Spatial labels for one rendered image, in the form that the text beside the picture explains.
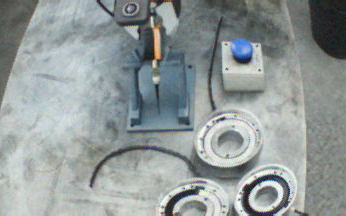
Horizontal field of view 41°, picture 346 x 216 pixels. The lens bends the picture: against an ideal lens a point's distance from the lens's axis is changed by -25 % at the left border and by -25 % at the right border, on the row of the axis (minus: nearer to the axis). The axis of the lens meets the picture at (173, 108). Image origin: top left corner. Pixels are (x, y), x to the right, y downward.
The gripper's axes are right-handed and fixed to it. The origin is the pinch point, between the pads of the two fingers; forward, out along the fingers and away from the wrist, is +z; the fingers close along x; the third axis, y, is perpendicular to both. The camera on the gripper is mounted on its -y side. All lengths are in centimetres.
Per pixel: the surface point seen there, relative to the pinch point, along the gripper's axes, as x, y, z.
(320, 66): -49, 76, 92
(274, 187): -18.3, -22.3, 9.1
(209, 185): -8.0, -20.7, 8.9
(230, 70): -11.0, -1.1, 7.4
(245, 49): -13.9, 0.9, 4.5
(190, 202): -5.4, -23.2, 9.6
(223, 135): -9.7, -11.4, 9.8
